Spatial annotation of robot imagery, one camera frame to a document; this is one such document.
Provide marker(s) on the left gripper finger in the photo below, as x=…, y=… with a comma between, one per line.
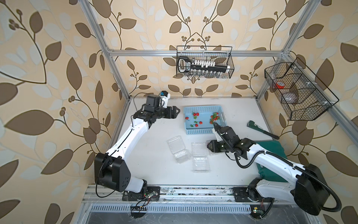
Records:
x=175, y=110
x=173, y=115

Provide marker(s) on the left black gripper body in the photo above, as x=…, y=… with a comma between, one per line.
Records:
x=161, y=112

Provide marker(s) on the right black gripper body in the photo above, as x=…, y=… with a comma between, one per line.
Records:
x=221, y=146

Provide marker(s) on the clear clamshell container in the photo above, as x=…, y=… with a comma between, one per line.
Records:
x=178, y=149
x=200, y=157
x=216, y=153

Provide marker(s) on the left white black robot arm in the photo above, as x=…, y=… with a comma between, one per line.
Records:
x=111, y=170

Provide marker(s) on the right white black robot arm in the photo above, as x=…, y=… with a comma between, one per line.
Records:
x=304, y=185

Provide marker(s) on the strawberries in blue basket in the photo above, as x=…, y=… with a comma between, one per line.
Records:
x=202, y=120

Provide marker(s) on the blue plastic basket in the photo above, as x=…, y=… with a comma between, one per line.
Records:
x=204, y=108

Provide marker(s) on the green pipe wrench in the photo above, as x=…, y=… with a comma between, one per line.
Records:
x=251, y=124

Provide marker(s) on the black white tool set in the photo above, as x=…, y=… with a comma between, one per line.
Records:
x=186, y=65

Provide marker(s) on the red tape roll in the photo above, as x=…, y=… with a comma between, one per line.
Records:
x=280, y=85

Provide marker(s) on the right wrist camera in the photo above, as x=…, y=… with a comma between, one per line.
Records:
x=225, y=133

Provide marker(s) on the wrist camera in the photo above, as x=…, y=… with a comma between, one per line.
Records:
x=164, y=98
x=225, y=133

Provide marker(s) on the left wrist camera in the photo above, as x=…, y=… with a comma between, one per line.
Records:
x=164, y=98

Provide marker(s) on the back black wire basket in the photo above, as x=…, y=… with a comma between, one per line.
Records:
x=222, y=55

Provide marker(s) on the black wire basket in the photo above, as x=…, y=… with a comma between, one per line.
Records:
x=222, y=55
x=306, y=95

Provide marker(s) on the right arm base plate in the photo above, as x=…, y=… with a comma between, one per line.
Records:
x=248, y=195

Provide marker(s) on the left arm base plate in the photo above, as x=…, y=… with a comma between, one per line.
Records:
x=146, y=191

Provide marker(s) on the right black wire basket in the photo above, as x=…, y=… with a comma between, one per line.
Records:
x=306, y=95

